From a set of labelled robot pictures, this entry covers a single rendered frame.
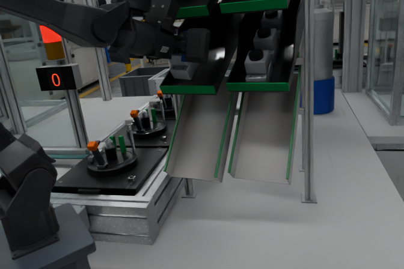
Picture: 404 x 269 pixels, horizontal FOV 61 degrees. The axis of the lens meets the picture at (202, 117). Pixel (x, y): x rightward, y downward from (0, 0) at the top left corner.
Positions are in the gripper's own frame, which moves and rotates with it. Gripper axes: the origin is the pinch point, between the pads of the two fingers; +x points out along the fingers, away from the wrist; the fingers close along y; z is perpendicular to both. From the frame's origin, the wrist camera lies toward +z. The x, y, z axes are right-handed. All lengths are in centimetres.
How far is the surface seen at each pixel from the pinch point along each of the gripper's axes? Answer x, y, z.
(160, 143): 26.6, 21.7, -27.3
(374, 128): 85, -35, -18
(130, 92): 166, 158, -23
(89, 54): 433, 505, 23
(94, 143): 0.6, 23.0, -24.5
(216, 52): 15.8, -0.5, 0.9
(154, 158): 17.7, 16.8, -29.5
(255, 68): 6.1, -14.7, -2.8
